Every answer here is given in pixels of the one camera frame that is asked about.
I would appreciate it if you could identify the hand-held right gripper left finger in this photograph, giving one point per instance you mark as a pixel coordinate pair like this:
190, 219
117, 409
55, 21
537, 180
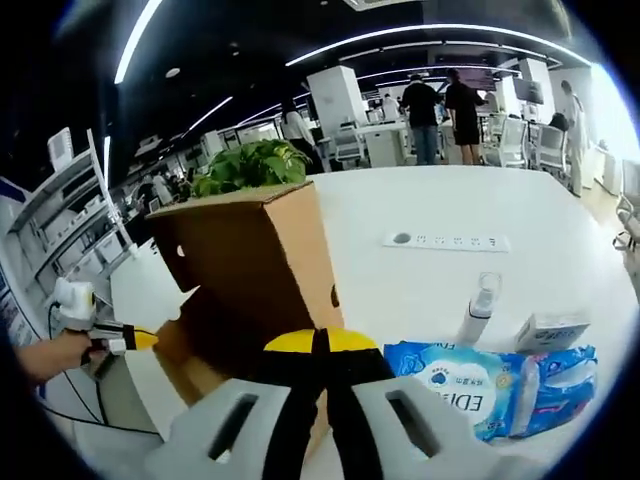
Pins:
225, 435

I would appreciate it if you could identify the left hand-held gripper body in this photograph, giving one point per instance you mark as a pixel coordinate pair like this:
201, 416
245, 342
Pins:
75, 300

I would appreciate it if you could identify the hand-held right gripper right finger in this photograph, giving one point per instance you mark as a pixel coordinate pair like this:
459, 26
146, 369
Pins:
400, 440

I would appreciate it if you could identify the blue wet wipes pack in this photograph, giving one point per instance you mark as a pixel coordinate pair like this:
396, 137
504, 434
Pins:
450, 390

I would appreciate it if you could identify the brown cardboard shoe box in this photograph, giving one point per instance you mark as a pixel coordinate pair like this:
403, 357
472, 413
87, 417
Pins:
240, 260

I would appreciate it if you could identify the white spray bottle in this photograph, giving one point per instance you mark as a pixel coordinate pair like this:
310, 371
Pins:
477, 320

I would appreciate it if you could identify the blue soft tissue pack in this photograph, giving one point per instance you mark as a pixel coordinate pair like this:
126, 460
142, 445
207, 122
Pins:
565, 380

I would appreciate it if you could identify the white printed carton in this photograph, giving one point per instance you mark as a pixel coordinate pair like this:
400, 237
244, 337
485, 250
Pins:
555, 332

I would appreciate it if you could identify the white ventilated box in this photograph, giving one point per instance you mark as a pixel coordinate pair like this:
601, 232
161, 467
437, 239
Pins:
60, 150

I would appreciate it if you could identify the person's left hand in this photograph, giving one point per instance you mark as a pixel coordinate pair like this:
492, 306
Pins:
77, 350

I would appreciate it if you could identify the white storage shelf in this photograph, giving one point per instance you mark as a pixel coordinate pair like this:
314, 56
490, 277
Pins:
65, 210

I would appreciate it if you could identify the white table socket panel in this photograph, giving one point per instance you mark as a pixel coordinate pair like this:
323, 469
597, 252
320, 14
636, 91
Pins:
450, 241

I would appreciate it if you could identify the green leafy plant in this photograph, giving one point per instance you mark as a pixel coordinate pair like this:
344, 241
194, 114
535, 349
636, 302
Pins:
250, 165

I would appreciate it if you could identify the white office chair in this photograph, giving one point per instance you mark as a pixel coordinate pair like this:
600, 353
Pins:
627, 210
511, 142
350, 147

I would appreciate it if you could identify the curved ceiling light strip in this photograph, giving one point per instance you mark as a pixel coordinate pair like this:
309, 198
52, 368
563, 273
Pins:
440, 26

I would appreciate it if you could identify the wall monitor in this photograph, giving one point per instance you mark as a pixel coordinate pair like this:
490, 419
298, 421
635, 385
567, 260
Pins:
529, 90

